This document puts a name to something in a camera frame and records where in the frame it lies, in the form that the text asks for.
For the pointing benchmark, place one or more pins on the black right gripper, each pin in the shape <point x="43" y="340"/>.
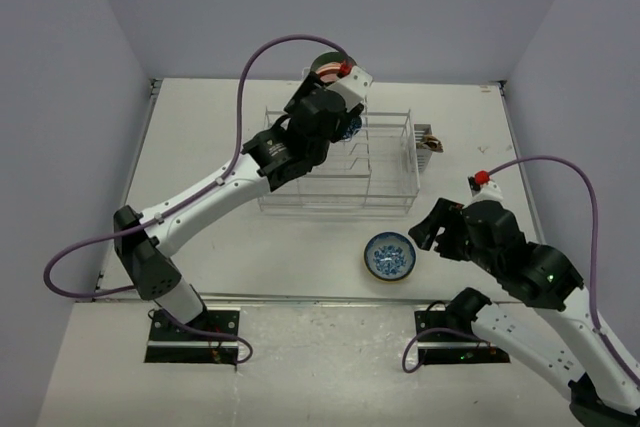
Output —
<point x="443" y="214"/>

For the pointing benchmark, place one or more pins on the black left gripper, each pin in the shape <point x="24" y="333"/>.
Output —
<point x="313" y="80"/>

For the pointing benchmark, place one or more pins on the orange leaf pattern bowl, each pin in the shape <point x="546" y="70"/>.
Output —
<point x="331" y="72"/>

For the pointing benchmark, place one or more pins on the blue triangle pattern bowl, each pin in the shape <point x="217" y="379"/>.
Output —
<point x="353" y="128"/>

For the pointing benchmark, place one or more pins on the blue floral white bowl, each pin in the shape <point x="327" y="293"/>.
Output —
<point x="389" y="253"/>

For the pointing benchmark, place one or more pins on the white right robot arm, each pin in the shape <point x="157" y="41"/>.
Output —
<point x="580" y="368"/>

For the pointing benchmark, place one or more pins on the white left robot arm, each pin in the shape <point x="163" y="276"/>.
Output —
<point x="146" y="241"/>

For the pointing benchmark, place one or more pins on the dark green bowl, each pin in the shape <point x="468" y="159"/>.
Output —
<point x="333" y="56"/>

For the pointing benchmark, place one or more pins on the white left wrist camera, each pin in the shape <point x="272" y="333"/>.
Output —
<point x="353" y="88"/>

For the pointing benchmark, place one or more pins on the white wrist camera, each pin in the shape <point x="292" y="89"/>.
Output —
<point x="353" y="88"/>
<point x="484" y="188"/>

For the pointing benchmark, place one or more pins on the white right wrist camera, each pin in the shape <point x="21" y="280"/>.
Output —
<point x="484" y="188"/>

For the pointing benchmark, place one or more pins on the white wire dish rack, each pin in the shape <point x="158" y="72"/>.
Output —
<point x="372" y="173"/>

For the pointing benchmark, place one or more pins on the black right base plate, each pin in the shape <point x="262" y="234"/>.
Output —
<point x="439" y="348"/>

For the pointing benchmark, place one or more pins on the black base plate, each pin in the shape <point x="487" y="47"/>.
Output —
<point x="168" y="344"/>
<point x="439" y="348"/>

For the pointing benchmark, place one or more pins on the aluminium table edge rail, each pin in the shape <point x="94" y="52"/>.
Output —
<point x="110" y="255"/>

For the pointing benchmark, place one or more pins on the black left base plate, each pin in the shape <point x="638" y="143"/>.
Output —
<point x="168" y="344"/>

